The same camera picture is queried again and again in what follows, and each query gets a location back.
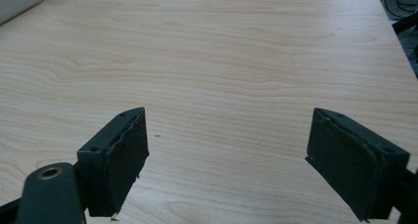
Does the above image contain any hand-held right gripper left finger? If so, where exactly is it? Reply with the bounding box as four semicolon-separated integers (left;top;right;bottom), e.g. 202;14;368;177
76;107;151;218

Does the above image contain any black cable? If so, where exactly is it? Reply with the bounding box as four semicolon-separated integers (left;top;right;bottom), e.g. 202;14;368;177
381;0;418;21

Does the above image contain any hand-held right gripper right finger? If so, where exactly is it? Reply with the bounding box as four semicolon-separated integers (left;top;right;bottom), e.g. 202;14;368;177
305;107;411;222

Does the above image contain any white box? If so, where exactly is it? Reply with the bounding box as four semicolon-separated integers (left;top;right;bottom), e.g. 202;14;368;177
0;0;45;26

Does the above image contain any black metal stand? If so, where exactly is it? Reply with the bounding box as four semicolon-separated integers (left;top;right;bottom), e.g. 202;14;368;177
391;12;418;35

